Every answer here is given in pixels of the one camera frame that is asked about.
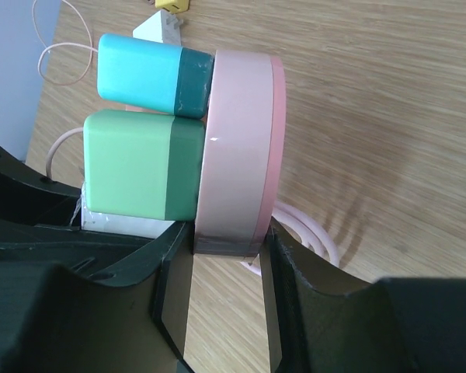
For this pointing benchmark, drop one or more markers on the yellow small plug adapter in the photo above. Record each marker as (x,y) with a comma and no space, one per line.
(173,6)

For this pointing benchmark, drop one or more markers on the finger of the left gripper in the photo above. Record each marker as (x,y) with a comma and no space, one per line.
(40,220)

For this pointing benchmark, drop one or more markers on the white square charger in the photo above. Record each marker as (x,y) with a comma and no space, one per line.
(162,27)

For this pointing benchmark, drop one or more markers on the pink round socket base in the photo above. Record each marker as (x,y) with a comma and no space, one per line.
(243,152)

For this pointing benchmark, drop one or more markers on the teal plug adapter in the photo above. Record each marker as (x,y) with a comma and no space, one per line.
(165,78)

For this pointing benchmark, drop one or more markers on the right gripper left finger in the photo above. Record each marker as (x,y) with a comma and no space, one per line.
(74,301)

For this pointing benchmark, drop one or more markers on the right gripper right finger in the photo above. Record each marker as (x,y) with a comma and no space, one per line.
(322,319)

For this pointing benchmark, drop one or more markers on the green plug adapter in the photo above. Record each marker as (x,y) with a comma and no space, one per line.
(143,165)

